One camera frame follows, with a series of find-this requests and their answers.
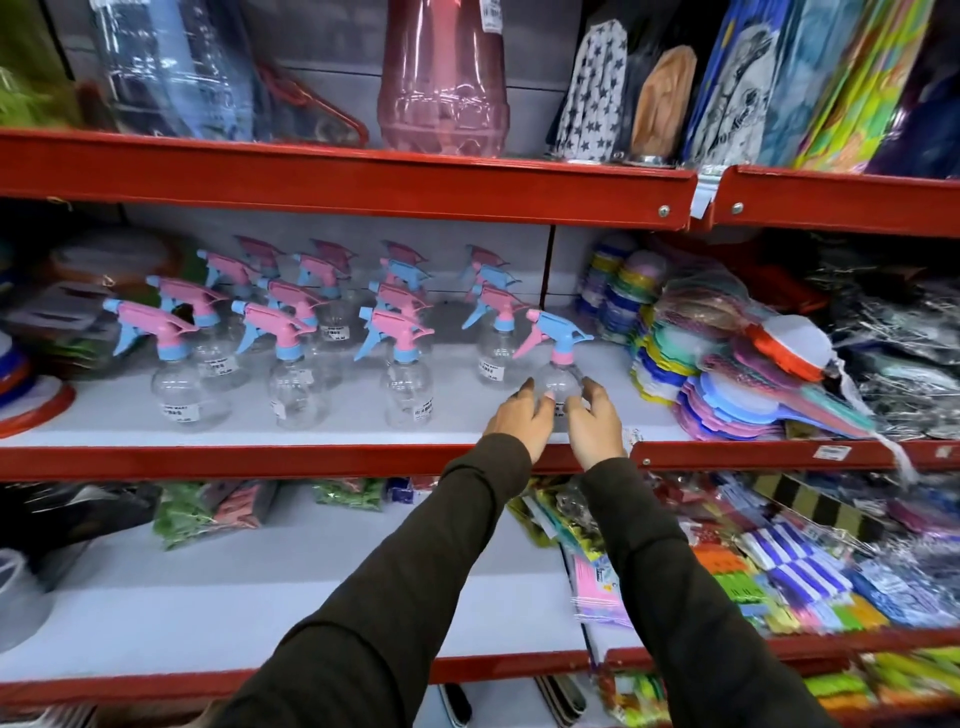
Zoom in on person's left hand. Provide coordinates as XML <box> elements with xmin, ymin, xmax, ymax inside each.
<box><xmin>483</xmin><ymin>377</ymin><xmax>558</xmax><ymax>465</ymax></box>

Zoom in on person's right hand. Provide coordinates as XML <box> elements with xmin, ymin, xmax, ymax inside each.
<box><xmin>564</xmin><ymin>377</ymin><xmax>628</xmax><ymax>472</ymax></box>

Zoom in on blue-headed clear spray bottle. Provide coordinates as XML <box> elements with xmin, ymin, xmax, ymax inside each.
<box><xmin>513</xmin><ymin>309</ymin><xmax>595</xmax><ymax>432</ymax></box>

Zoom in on person's left forearm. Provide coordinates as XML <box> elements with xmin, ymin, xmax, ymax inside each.
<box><xmin>212</xmin><ymin>433</ymin><xmax>534</xmax><ymax>728</ymax></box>

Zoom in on person's right forearm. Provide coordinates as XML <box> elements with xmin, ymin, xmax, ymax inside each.
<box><xmin>577</xmin><ymin>456</ymin><xmax>840</xmax><ymax>728</ymax></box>

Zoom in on pile of colourful hand mirrors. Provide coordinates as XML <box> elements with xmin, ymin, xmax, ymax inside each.
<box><xmin>628</xmin><ymin>262</ymin><xmax>880</xmax><ymax>444</ymax></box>

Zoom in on pink flat packet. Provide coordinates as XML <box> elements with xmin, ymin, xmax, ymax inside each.
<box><xmin>568</xmin><ymin>553</ymin><xmax>633</xmax><ymax>628</ymax></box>

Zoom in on small green packet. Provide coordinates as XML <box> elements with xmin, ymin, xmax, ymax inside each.
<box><xmin>312</xmin><ymin>477</ymin><xmax>387</xmax><ymax>513</ymax></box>

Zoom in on orange white round brush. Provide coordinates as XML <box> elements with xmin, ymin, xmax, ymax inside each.
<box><xmin>745</xmin><ymin>314</ymin><xmax>838</xmax><ymax>384</ymax></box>

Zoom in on metal shelf joint clip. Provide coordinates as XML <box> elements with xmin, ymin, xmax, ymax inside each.
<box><xmin>689</xmin><ymin>165</ymin><xmax>729</xmax><ymax>221</ymax></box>

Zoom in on group of pink-headed spray bottles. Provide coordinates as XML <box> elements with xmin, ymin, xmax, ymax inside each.
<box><xmin>102</xmin><ymin>236</ymin><xmax>535</xmax><ymax>433</ymax></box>

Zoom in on pile of colourful peg packets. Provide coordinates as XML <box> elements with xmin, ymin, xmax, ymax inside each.
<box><xmin>507</xmin><ymin>471</ymin><xmax>960</xmax><ymax>640</ymax></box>

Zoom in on red metal shelf rack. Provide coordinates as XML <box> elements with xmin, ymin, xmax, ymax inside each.
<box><xmin>0</xmin><ymin>127</ymin><xmax>960</xmax><ymax>728</ymax></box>

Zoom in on star-print fabric cover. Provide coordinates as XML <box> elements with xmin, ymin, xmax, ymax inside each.
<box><xmin>554</xmin><ymin>18</ymin><xmax>630</xmax><ymax>163</ymax></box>

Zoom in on brown fabric cover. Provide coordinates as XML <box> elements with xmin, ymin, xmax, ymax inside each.
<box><xmin>629</xmin><ymin>45</ymin><xmax>699</xmax><ymax>166</ymax></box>

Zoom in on pile of clear wrapped packets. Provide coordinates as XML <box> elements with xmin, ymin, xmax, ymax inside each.
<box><xmin>813</xmin><ymin>240</ymin><xmax>960</xmax><ymax>442</ymax></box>

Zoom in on pink transparent plastic jug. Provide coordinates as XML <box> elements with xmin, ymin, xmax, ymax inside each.
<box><xmin>377</xmin><ymin>0</ymin><xmax>512</xmax><ymax>158</ymax></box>

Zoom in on astronaut-print flat packet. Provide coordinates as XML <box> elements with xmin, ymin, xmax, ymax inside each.
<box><xmin>681</xmin><ymin>0</ymin><xmax>792</xmax><ymax>169</ymax></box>

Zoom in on green pink clip packets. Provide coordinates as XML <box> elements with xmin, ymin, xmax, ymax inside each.
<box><xmin>153</xmin><ymin>480</ymin><xmax>280</xmax><ymax>551</ymax></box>

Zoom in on red plastic hanger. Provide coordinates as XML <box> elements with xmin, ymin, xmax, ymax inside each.
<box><xmin>255</xmin><ymin>63</ymin><xmax>371</xmax><ymax>148</ymax></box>

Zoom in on light blue flat packet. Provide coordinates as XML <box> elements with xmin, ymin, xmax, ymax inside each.
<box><xmin>757</xmin><ymin>0</ymin><xmax>867</xmax><ymax>169</ymax></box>

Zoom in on green yellow flat packet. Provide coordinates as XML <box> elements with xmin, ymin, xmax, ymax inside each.
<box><xmin>793</xmin><ymin>0</ymin><xmax>937</xmax><ymax>174</ymax></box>

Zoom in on row of green yellow packets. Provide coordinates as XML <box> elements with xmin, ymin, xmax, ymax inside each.
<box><xmin>598</xmin><ymin>646</ymin><xmax>960</xmax><ymax>728</ymax></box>

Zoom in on dark blue flat packet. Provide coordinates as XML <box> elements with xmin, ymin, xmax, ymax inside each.
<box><xmin>864</xmin><ymin>0</ymin><xmax>960</xmax><ymax>180</ymax></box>

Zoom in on orange-lidded plastic container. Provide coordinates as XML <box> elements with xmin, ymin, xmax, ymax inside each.
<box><xmin>43</xmin><ymin>228</ymin><xmax>183</xmax><ymax>292</ymax></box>

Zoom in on blue transparent plastic bottle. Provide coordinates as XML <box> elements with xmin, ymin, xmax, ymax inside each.
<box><xmin>90</xmin><ymin>0</ymin><xmax>258</xmax><ymax>143</ymax></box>

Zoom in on black plastic bag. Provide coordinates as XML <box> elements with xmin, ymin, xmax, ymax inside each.
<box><xmin>0</xmin><ymin>482</ymin><xmax>163</xmax><ymax>573</ymax></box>

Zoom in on stack of colourful plates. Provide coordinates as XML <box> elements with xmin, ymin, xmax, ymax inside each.
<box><xmin>0</xmin><ymin>330</ymin><xmax>77</xmax><ymax>441</ymax></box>

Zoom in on green plastic item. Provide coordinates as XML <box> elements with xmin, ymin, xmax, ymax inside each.
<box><xmin>0</xmin><ymin>0</ymin><xmax>81</xmax><ymax>129</ymax></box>

